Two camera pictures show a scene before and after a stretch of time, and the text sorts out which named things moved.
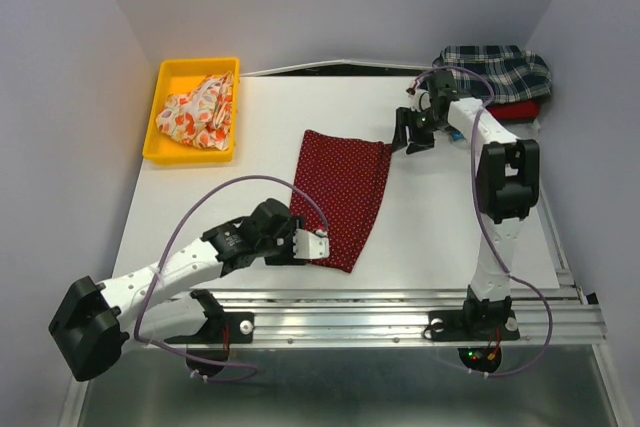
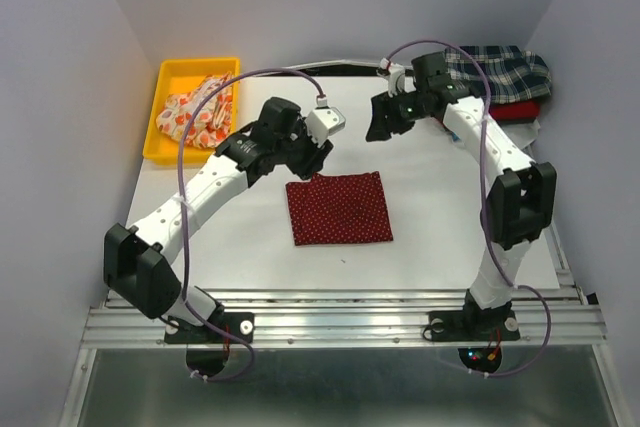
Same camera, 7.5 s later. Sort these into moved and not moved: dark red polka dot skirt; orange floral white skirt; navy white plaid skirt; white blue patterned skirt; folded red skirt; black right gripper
Moved: dark red polka dot skirt; black right gripper
Not moved: orange floral white skirt; navy white plaid skirt; white blue patterned skirt; folded red skirt
